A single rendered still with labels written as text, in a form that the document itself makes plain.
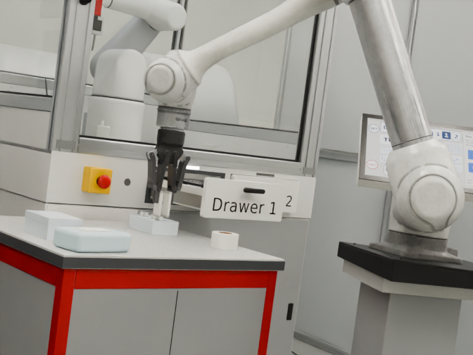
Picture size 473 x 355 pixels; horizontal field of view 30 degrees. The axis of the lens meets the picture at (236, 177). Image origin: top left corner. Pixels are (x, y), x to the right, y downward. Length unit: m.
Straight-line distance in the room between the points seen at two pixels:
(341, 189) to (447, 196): 2.67
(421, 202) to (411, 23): 2.48
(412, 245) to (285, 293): 0.89
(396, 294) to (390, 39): 0.63
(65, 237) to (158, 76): 0.48
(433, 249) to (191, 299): 0.64
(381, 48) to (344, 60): 2.66
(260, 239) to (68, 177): 0.76
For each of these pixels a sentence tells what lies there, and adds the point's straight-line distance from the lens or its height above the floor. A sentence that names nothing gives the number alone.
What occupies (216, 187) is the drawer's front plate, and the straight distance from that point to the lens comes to 2.44.
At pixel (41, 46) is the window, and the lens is 2.67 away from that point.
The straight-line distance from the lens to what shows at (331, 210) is 4.74.
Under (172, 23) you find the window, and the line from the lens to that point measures 2.71.
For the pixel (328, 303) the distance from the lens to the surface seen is 4.74.
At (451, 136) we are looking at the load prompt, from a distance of 3.33.
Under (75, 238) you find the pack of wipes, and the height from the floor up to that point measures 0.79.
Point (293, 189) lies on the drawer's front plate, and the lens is 3.01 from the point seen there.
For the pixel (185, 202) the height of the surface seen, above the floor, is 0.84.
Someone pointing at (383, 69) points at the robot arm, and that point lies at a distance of 2.14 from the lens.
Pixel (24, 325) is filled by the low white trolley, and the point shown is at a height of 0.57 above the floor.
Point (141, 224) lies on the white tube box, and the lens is 2.42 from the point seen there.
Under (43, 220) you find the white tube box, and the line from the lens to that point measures 2.07.
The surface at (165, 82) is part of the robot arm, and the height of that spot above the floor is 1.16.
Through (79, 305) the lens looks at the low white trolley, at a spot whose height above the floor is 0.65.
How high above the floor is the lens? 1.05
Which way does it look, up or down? 3 degrees down
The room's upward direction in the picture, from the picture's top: 7 degrees clockwise
